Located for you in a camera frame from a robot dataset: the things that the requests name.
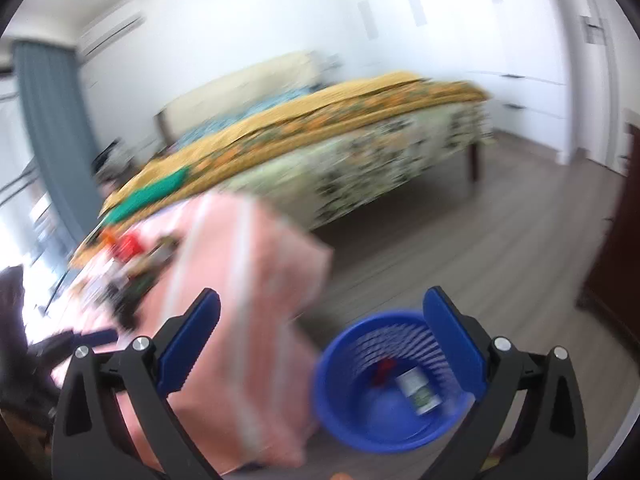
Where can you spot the cream padded headboard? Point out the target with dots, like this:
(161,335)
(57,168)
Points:
(240,85)

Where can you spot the blue plastic basket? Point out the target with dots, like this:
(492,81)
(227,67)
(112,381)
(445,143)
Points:
(350,430)

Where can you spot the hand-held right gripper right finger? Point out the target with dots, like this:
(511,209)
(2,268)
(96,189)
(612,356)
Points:
(452,340)

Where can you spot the pale floral bedsheet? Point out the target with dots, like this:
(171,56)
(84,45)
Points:
(380,160)

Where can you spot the blue grey curtain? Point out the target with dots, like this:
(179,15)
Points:
(50,125)

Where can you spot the yellow floral trim blanket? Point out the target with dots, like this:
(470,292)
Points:
(310,110)

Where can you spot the crushed red soda can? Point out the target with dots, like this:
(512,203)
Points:
(127,246)

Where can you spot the white green label bottle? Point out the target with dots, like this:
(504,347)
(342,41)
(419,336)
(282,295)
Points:
(417,390)

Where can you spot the dark wooden door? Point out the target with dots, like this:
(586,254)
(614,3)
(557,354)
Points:
(617,260)

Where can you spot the wooden bed leg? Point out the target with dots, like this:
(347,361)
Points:
(473,160)

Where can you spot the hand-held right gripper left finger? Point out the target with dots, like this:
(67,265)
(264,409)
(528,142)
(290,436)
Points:
(192,335)

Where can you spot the orange striped tablecloth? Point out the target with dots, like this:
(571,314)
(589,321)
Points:
(240,310)

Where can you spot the green folded cloth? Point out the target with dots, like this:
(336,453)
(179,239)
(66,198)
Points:
(145,195)

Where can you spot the blue patterned pillow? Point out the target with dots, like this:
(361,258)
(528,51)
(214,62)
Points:
(250,110)

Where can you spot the white air conditioner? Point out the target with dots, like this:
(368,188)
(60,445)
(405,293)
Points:
(110,32)

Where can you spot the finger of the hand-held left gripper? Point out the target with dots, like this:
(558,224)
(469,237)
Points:
(85,337)

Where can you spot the white wardrobe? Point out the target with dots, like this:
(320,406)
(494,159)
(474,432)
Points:
(525,35)

